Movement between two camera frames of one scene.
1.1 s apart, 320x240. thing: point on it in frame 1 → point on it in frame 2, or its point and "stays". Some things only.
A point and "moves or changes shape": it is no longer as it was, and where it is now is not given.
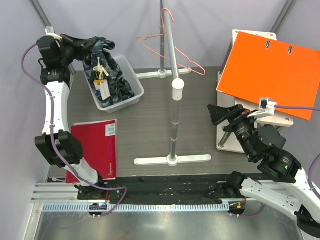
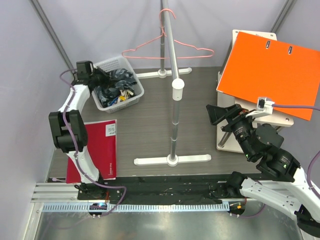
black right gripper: (217, 113) stays
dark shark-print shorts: (100, 65) moves or changes shape
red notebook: (99, 145) stays
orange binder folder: (257, 67) stays
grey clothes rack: (177, 85) stays
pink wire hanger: (163, 34) moves or changes shape
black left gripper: (83, 47) → (106, 77)
